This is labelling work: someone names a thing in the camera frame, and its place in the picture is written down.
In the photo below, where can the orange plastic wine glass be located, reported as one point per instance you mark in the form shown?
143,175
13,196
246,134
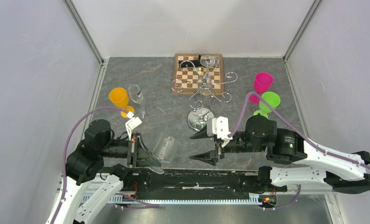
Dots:
119,97

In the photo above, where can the clear wine glass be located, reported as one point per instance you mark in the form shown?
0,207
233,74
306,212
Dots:
137,97

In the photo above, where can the chrome wine glass rack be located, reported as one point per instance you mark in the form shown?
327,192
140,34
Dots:
200,100

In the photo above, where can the wooden chess board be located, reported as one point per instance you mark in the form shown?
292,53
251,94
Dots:
187,80

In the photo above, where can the pink plastic wine glass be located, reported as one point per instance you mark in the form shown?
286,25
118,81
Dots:
262,82

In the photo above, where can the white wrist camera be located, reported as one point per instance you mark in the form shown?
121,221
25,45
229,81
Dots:
132,123
219,127

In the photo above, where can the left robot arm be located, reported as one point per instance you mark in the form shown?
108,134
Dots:
101,168

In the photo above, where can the green plastic wine glass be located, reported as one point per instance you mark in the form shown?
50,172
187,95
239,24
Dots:
273,99

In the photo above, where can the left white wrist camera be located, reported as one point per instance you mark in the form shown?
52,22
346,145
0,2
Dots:
132,123

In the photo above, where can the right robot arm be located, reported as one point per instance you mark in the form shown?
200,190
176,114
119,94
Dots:
299,161

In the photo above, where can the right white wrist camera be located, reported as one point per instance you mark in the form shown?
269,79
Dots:
219,127

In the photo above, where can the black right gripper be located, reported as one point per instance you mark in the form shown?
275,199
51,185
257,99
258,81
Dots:
204,157

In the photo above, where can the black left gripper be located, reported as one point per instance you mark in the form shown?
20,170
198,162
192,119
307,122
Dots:
140,161

